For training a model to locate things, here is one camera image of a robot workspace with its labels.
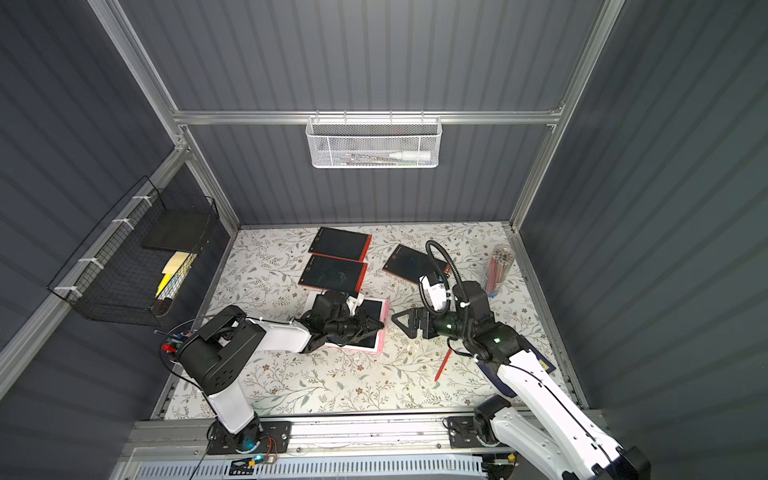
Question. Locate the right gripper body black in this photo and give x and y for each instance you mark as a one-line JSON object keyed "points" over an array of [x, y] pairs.
{"points": [[421, 324]]}

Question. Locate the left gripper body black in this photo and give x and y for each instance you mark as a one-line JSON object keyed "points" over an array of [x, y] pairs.
{"points": [[360, 324]]}

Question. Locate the red tablet front with scribbles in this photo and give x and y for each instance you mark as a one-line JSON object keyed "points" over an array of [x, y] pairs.
{"points": [[329, 273]]}

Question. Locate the pink white writing tablet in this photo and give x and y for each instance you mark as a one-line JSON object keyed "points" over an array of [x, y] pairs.
{"points": [[375, 309]]}

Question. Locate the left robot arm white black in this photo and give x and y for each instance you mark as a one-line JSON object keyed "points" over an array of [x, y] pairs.
{"points": [[215, 354]]}

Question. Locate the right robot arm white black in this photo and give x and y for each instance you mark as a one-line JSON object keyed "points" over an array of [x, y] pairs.
{"points": [[530, 413]]}

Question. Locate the red stylus diagonal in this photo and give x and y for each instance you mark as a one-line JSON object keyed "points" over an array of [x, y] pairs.
{"points": [[443, 365]]}

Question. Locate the dark blue notebook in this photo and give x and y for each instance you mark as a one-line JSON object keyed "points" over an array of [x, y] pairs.
{"points": [[502, 388]]}

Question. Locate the clear cup of pencils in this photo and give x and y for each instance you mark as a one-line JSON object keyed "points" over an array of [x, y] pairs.
{"points": [[499, 264]]}

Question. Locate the pink pen cup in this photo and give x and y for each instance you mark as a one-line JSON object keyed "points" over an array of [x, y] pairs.
{"points": [[172, 344]]}

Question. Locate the yellow sticky notes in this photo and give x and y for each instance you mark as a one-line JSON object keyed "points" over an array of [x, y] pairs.
{"points": [[174, 273]]}

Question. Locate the white marker in basket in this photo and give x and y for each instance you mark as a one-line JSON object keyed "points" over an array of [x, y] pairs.
{"points": [[418, 157]]}

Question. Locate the black pad in basket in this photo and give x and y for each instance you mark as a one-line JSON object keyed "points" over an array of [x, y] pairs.
{"points": [[179, 231]]}

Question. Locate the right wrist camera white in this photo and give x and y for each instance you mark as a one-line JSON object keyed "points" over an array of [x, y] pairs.
{"points": [[433, 293]]}

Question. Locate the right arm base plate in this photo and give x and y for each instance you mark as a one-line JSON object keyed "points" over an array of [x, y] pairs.
{"points": [[462, 434]]}

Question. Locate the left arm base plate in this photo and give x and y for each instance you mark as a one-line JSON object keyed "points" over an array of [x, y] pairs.
{"points": [[257, 438]]}

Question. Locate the white wire mesh basket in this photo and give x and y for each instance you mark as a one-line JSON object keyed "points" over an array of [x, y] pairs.
{"points": [[366, 145]]}

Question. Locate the black wire wall basket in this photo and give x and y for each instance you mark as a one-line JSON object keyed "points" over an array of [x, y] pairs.
{"points": [[115, 279]]}

